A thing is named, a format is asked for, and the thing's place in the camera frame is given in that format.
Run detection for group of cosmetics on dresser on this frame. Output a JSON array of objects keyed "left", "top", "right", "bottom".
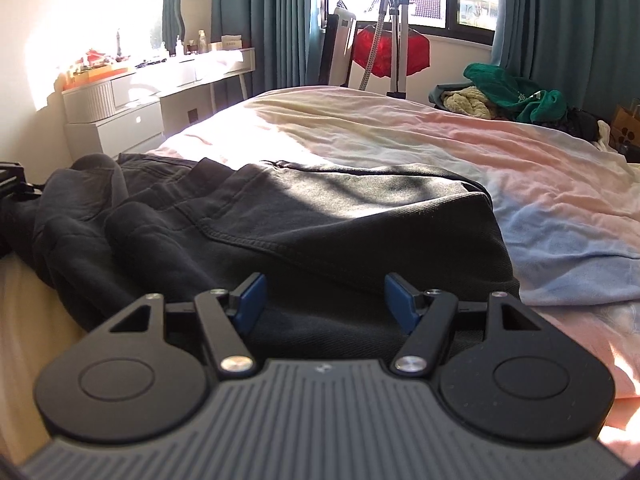
[{"left": 64, "top": 29, "right": 246, "bottom": 83}]

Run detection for teal curtain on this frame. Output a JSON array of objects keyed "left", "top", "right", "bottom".
[
  {"left": 490, "top": 0, "right": 640, "bottom": 122},
  {"left": 210, "top": 0, "right": 332, "bottom": 97}
]

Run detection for cream knit garment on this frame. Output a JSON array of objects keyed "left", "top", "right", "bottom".
[{"left": 442, "top": 86, "right": 495, "bottom": 121}]

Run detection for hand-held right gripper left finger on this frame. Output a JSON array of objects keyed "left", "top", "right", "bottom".
[{"left": 109, "top": 272, "right": 267, "bottom": 382}]

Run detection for garment steamer stand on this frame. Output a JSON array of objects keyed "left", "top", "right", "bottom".
[{"left": 356, "top": 0, "right": 424, "bottom": 99}]

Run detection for wavy frame mirror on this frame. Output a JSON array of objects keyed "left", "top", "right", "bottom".
[{"left": 160, "top": 0, "right": 188, "bottom": 54}]

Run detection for white electric heater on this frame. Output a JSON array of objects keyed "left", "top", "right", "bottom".
[{"left": 326, "top": 7, "right": 359, "bottom": 89}]

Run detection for green garment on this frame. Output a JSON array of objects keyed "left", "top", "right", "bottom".
[{"left": 462, "top": 62, "right": 569, "bottom": 124}]

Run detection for black pants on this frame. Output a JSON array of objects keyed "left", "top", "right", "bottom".
[{"left": 0, "top": 152, "right": 522, "bottom": 358}]

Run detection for bed with pastel sheet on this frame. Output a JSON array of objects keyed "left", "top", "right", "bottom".
[{"left": 0, "top": 85, "right": 640, "bottom": 463}]

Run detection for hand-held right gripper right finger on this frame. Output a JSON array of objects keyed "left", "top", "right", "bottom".
[{"left": 384, "top": 272, "right": 544, "bottom": 377}]

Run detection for white dresser with drawers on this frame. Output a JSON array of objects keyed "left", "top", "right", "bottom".
[{"left": 60, "top": 47, "right": 257, "bottom": 162}]

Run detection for brown paper bag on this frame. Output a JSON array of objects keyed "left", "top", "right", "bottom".
[{"left": 609, "top": 104, "right": 640, "bottom": 162}]

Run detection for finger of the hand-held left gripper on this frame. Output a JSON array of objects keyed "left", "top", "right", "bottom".
[{"left": 0, "top": 161, "right": 44, "bottom": 202}]

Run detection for red bag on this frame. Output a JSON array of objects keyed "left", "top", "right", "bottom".
[{"left": 351, "top": 26, "right": 431, "bottom": 79}]

